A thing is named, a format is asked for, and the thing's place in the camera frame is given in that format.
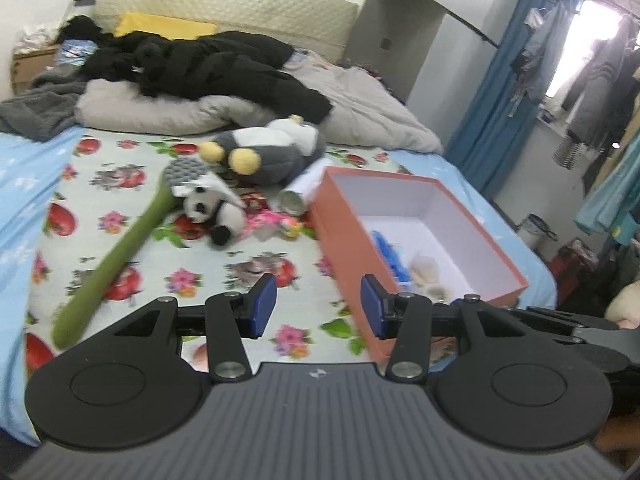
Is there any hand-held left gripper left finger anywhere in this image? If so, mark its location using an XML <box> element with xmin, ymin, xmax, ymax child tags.
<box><xmin>112</xmin><ymin>274</ymin><xmax>278</xmax><ymax>382</ymax></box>

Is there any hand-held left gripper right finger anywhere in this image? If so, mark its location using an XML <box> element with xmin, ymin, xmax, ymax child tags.
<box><xmin>360</xmin><ymin>274</ymin><xmax>531</xmax><ymax>382</ymax></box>

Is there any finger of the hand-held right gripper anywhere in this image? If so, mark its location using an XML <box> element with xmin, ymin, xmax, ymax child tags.
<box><xmin>510</xmin><ymin>306</ymin><xmax>623</xmax><ymax>346</ymax></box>

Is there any blue toy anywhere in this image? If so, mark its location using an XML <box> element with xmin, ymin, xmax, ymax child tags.
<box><xmin>371</xmin><ymin>230</ymin><xmax>412</xmax><ymax>286</ymax></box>

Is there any clear bag with beige sponge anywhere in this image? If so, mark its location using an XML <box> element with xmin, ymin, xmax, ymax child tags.
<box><xmin>410</xmin><ymin>254</ymin><xmax>453</xmax><ymax>301</ymax></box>

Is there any pink cardboard box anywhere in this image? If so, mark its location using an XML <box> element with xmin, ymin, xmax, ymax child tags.
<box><xmin>307</xmin><ymin>166</ymin><xmax>530</xmax><ymax>365</ymax></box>

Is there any pink and yellow toy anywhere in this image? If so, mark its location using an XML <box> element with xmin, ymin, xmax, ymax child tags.
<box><xmin>240</xmin><ymin>210</ymin><xmax>303</xmax><ymax>241</ymax></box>

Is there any panda plush toy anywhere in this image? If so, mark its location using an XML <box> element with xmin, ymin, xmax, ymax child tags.
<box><xmin>181</xmin><ymin>185</ymin><xmax>247</xmax><ymax>247</ymax></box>

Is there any pale pink soft object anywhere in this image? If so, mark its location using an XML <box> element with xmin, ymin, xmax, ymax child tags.
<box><xmin>604</xmin><ymin>280</ymin><xmax>640</xmax><ymax>330</ymax></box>

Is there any person's right hand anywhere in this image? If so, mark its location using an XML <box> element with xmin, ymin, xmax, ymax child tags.
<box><xmin>596</xmin><ymin>410</ymin><xmax>640</xmax><ymax>461</ymax></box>

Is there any red bag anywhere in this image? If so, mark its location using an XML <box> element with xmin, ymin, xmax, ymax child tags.
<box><xmin>547</xmin><ymin>240</ymin><xmax>601</xmax><ymax>286</ymax></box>

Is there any metal trash bin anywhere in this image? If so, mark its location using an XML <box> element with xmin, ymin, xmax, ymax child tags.
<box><xmin>517</xmin><ymin>214</ymin><xmax>557</xmax><ymax>251</ymax></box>

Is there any white spray can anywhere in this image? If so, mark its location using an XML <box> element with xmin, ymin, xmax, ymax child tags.
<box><xmin>277</xmin><ymin>164</ymin><xmax>326</xmax><ymax>217</ymax></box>

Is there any teal hanging garment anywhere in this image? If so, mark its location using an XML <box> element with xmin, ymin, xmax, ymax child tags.
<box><xmin>575</xmin><ymin>135</ymin><xmax>640</xmax><ymax>246</ymax></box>

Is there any grey penguin plush toy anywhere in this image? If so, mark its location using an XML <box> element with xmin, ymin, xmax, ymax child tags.
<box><xmin>199</xmin><ymin>115</ymin><xmax>327</xmax><ymax>187</ymax></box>

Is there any green massage hammer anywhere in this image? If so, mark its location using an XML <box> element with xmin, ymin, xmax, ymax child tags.
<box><xmin>52</xmin><ymin>157</ymin><xmax>210</xmax><ymax>351</ymax></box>

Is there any striped hanging garment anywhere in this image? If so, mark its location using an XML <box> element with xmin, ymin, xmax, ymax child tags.
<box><xmin>552</xmin><ymin>132</ymin><xmax>586</xmax><ymax>168</ymax></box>

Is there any fruit and flower printed mat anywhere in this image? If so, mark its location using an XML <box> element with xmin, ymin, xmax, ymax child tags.
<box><xmin>22</xmin><ymin>132</ymin><xmax>416</xmax><ymax>381</ymax></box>

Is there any light grey duvet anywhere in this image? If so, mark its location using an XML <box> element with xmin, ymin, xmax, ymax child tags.
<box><xmin>75</xmin><ymin>50</ymin><xmax>445</xmax><ymax>153</ymax></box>

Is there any dark hanging coat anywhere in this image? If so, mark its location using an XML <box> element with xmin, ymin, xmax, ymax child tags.
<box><xmin>565</xmin><ymin>15</ymin><xmax>640</xmax><ymax>146</ymax></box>

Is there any black jacket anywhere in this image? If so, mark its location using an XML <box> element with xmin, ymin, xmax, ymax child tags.
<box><xmin>57</xmin><ymin>15</ymin><xmax>333</xmax><ymax>123</ymax></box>

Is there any blue curtain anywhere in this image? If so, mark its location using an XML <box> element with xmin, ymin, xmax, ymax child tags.
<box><xmin>445</xmin><ymin>0</ymin><xmax>561</xmax><ymax>176</ymax></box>

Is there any grey blue hanging garment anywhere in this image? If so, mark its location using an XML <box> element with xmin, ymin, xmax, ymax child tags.
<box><xmin>520</xmin><ymin>0</ymin><xmax>576</xmax><ymax>106</ymax></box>

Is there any yellow pillow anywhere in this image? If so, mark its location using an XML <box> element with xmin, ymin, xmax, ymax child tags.
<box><xmin>114</xmin><ymin>11</ymin><xmax>218</xmax><ymax>41</ymax></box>

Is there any dark grey blanket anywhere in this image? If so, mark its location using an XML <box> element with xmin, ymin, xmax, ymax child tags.
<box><xmin>0</xmin><ymin>72</ymin><xmax>96</xmax><ymax>142</ymax></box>

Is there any cream quilted headboard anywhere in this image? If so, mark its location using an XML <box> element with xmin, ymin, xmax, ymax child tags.
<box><xmin>95</xmin><ymin>0</ymin><xmax>360</xmax><ymax>63</ymax></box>

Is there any blue printed packet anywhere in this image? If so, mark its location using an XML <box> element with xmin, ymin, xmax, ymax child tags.
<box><xmin>52</xmin><ymin>40</ymin><xmax>98</xmax><ymax>66</ymax></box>

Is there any wooden nightstand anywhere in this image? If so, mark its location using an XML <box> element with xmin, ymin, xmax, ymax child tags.
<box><xmin>11</xmin><ymin>45</ymin><xmax>63</xmax><ymax>95</ymax></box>

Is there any white crumpled cloth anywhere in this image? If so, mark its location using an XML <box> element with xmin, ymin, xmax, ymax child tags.
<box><xmin>15</xmin><ymin>21</ymin><xmax>63</xmax><ymax>53</ymax></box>

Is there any white wall cabinet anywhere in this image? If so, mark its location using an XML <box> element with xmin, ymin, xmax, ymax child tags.
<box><xmin>345</xmin><ymin>0</ymin><xmax>501</xmax><ymax>106</ymax></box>

